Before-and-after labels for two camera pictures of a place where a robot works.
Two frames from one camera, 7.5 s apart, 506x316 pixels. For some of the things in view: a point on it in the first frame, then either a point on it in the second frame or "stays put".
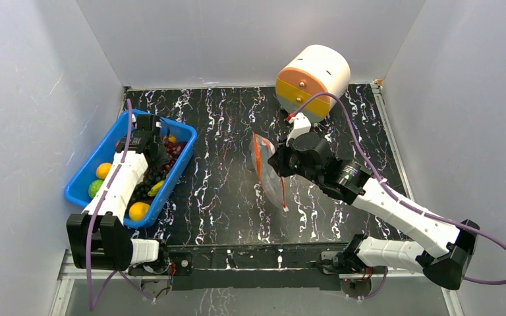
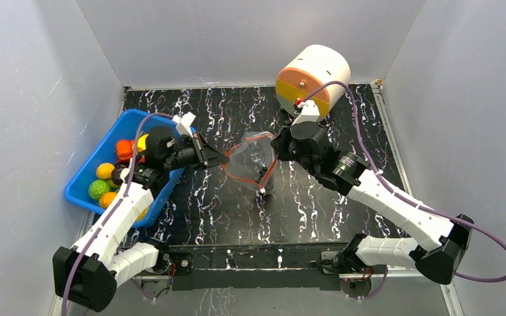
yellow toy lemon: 102,170 stays put
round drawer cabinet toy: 311,81 stays put
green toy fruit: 93,187 stays put
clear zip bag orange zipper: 272,182 → 252,160
